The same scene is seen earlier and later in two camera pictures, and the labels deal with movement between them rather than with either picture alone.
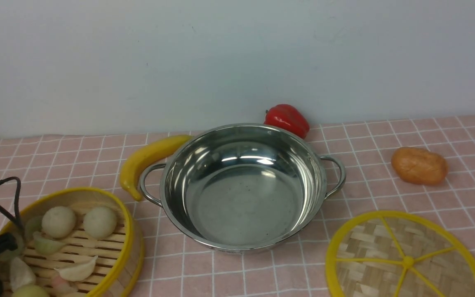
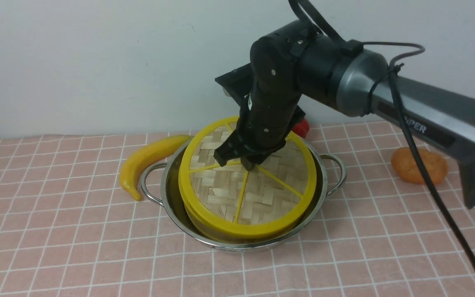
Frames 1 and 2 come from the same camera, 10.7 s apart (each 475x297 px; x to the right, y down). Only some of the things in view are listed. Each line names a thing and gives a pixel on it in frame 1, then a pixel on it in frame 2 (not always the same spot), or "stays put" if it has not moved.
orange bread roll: (419, 166) stays put
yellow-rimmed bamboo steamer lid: (400, 253) → (232, 203)
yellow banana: (130, 173) stays put
